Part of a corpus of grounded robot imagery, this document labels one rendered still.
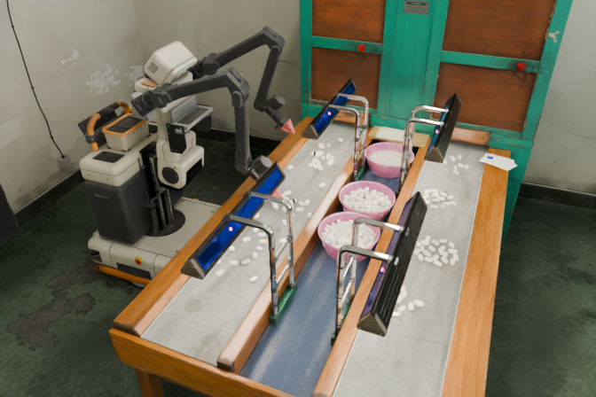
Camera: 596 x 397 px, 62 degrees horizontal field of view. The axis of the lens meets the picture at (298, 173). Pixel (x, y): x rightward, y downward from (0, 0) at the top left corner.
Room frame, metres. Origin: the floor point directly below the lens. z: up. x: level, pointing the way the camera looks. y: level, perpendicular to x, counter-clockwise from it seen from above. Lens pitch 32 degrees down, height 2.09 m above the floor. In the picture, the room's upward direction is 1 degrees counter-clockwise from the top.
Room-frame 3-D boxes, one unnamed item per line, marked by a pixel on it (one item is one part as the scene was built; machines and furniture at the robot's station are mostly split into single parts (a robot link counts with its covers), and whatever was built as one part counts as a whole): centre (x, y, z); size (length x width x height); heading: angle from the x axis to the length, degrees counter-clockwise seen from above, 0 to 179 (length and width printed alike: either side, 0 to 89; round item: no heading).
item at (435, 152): (2.06, -0.69, 1.08); 0.62 x 0.08 x 0.07; 157
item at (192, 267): (1.39, 0.21, 1.08); 0.62 x 0.08 x 0.07; 157
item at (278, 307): (1.35, 0.13, 0.90); 0.20 x 0.19 x 0.45; 157
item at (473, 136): (2.44, -0.92, 0.83); 0.30 x 0.06 x 0.07; 67
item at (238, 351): (1.84, -0.11, 0.71); 1.81 x 0.05 x 0.11; 157
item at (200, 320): (1.90, 0.05, 0.73); 1.81 x 0.30 x 0.02; 157
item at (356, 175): (2.25, -0.25, 0.90); 0.20 x 0.19 x 0.45; 157
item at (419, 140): (2.53, -0.58, 0.77); 0.33 x 0.15 x 0.01; 67
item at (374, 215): (1.92, -0.33, 0.72); 0.27 x 0.27 x 0.10
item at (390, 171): (2.33, -0.50, 0.72); 0.27 x 0.27 x 0.10
